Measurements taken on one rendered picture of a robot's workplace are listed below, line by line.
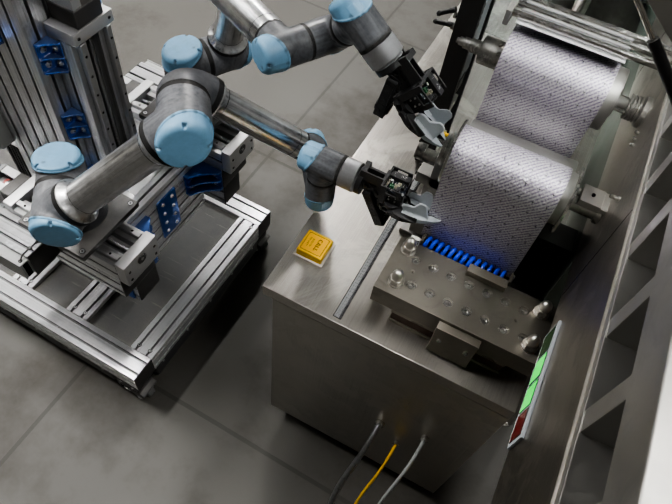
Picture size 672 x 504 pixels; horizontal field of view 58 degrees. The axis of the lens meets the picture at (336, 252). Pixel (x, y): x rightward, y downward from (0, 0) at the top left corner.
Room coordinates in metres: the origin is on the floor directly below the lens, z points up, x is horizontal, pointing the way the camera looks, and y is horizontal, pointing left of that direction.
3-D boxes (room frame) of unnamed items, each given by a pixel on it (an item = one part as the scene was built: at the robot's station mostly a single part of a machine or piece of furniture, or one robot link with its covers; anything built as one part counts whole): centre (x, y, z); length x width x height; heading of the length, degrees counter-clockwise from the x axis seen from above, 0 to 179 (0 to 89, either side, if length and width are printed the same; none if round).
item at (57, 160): (0.91, 0.71, 0.98); 0.13 x 0.12 x 0.14; 17
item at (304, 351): (1.82, -0.57, 0.43); 2.52 x 0.64 x 0.86; 161
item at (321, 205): (1.00, 0.07, 1.01); 0.11 x 0.08 x 0.11; 17
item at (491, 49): (1.19, -0.28, 1.34); 0.06 x 0.06 x 0.06; 71
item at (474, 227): (0.85, -0.31, 1.11); 0.23 x 0.01 x 0.18; 71
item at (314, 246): (0.87, 0.06, 0.91); 0.07 x 0.07 x 0.02; 71
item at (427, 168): (0.99, -0.19, 1.05); 0.06 x 0.05 x 0.31; 71
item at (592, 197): (0.85, -0.50, 1.28); 0.06 x 0.05 x 0.02; 71
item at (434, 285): (0.72, -0.31, 1.00); 0.40 x 0.16 x 0.06; 71
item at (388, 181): (0.93, -0.08, 1.12); 0.12 x 0.08 x 0.09; 71
